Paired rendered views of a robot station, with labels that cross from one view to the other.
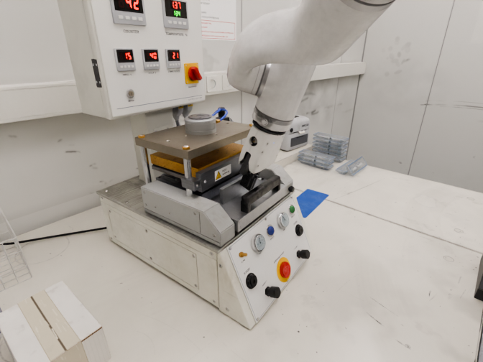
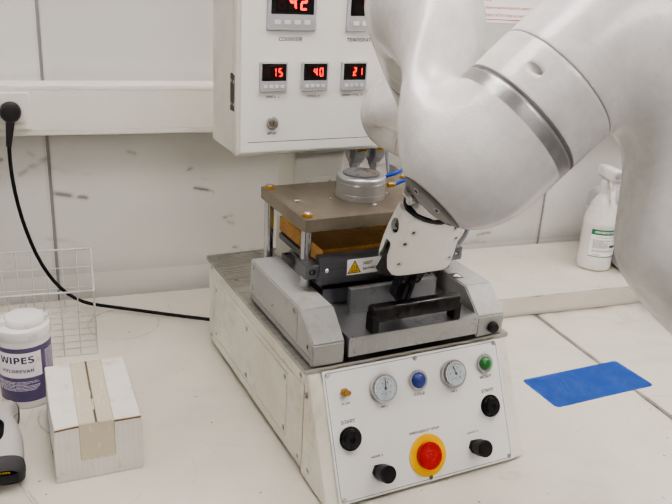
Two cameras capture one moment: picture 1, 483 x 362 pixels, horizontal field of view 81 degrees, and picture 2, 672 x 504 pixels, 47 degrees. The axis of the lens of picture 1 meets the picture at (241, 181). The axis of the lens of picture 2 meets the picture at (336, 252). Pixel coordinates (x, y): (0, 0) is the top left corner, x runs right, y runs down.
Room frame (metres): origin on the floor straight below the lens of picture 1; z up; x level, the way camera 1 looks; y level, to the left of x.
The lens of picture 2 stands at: (-0.35, -0.41, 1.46)
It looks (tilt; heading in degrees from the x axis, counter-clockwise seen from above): 21 degrees down; 27
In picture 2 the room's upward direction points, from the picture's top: 3 degrees clockwise
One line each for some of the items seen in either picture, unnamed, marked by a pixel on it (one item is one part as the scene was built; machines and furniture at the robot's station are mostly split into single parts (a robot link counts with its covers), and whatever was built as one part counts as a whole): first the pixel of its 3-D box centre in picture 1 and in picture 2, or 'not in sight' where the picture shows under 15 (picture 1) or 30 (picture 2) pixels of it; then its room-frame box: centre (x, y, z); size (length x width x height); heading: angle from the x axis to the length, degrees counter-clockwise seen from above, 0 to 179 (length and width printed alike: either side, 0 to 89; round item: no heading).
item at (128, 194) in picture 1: (195, 191); (343, 291); (0.74, 0.13, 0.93); 0.46 x 0.35 x 0.01; 54
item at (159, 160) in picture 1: (204, 146); (362, 221); (0.72, 0.10, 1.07); 0.22 x 0.17 x 0.10; 144
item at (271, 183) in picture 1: (261, 192); (414, 311); (0.61, -0.05, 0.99); 0.15 x 0.02 x 0.04; 144
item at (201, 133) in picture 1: (198, 137); (360, 204); (0.75, 0.12, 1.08); 0.31 x 0.24 x 0.13; 144
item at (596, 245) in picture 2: not in sight; (602, 217); (1.50, -0.16, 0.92); 0.09 x 0.08 x 0.25; 38
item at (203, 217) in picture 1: (185, 210); (293, 307); (0.56, 0.13, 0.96); 0.25 x 0.05 x 0.07; 54
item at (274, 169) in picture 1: (254, 172); (449, 285); (0.78, -0.04, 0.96); 0.26 x 0.05 x 0.07; 54
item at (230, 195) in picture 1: (218, 184); (369, 287); (0.69, 0.06, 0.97); 0.30 x 0.22 x 0.08; 54
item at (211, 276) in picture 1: (212, 220); (360, 348); (0.73, 0.09, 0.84); 0.53 x 0.37 x 0.17; 54
